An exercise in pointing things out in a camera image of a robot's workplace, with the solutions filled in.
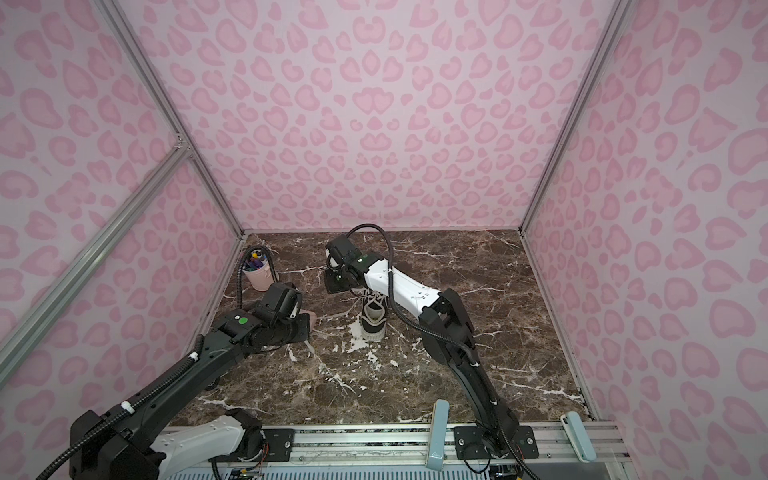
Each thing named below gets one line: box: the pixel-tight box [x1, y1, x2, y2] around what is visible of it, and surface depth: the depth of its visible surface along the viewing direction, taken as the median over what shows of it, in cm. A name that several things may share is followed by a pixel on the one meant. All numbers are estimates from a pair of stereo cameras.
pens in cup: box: [242, 249, 267, 271], surface depth 97 cm
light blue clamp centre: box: [426, 399, 450, 472], surface depth 72 cm
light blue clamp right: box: [560, 411, 597, 463], surface depth 73 cm
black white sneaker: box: [361, 288, 389, 342], surface depth 90 cm
